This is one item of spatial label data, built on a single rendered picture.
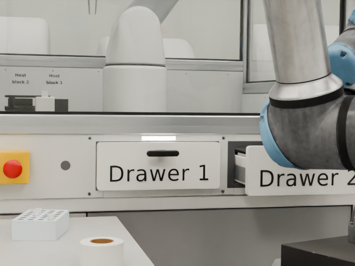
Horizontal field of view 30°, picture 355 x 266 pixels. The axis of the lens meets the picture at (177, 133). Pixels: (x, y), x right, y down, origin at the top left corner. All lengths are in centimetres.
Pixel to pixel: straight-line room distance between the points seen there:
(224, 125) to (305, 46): 62
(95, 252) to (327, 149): 39
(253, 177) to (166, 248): 29
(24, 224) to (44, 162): 27
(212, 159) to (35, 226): 49
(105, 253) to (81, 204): 50
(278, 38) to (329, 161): 20
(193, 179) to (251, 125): 20
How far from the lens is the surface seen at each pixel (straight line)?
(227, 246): 164
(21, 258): 115
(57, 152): 152
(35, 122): 151
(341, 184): 155
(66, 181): 153
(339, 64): 116
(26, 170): 148
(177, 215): 159
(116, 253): 106
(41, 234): 128
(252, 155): 146
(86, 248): 106
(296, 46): 100
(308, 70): 101
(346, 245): 100
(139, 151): 152
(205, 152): 156
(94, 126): 152
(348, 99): 103
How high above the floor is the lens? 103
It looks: 3 degrees down
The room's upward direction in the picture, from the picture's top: 1 degrees clockwise
